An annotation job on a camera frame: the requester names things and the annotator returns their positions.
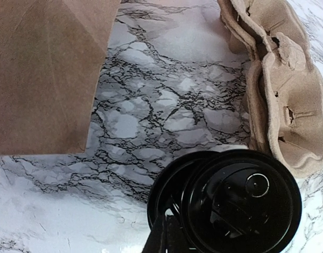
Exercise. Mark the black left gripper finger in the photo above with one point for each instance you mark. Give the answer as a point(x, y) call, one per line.
point(166, 236)

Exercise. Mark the black lid stack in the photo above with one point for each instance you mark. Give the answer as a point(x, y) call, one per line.
point(167, 190)

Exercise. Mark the brown paper bag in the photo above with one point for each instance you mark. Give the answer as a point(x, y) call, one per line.
point(51, 54)

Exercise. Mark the black plastic cup lid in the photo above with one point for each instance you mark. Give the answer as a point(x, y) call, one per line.
point(240, 201)

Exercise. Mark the brown pulp cup carrier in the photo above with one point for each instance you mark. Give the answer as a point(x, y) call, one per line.
point(284, 89)

